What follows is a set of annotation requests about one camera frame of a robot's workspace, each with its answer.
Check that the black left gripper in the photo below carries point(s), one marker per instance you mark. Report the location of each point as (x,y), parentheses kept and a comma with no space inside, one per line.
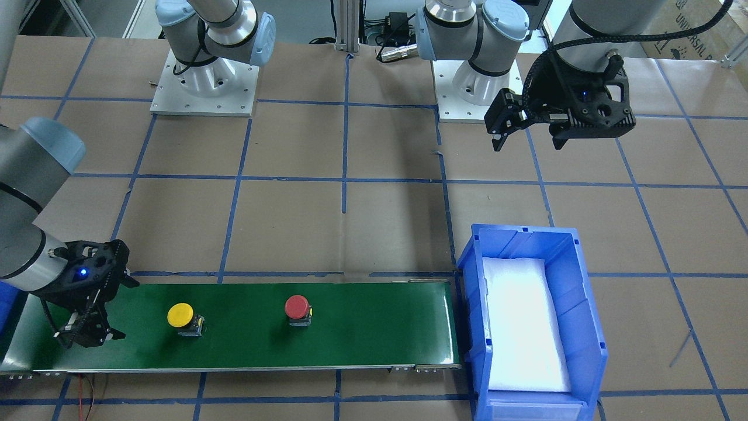
(546,88)

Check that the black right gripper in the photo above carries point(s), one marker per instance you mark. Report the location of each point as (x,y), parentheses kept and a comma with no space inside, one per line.
(66,290)

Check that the yellow push button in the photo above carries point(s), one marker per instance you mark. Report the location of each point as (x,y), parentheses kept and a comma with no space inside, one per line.
(187,322)

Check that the red push button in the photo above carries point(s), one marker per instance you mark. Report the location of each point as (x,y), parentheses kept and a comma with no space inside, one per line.
(298,310)

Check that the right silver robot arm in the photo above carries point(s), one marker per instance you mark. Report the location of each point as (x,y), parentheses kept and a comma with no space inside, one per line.
(39,157)

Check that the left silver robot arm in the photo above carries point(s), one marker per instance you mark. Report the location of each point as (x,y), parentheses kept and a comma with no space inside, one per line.
(488,36)

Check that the blue storage bin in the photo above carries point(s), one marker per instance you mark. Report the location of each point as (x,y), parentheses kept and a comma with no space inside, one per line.
(12,303)
(579,325)

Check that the silver metal connector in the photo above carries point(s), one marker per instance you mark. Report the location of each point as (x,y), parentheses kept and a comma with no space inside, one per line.
(398,53)

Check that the black power adapter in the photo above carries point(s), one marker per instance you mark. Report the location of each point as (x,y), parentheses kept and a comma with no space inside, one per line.
(396,25)

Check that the green conveyor belt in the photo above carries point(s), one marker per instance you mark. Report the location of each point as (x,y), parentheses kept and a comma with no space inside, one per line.
(354,325)

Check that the white foam pad bin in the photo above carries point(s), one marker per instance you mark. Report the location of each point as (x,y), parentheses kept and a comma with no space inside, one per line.
(528,354)

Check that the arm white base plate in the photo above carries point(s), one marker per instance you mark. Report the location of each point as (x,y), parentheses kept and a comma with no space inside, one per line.
(464,95)
(222,88)

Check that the aluminium frame post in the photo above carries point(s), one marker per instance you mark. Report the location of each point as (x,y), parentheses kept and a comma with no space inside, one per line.
(348,15)

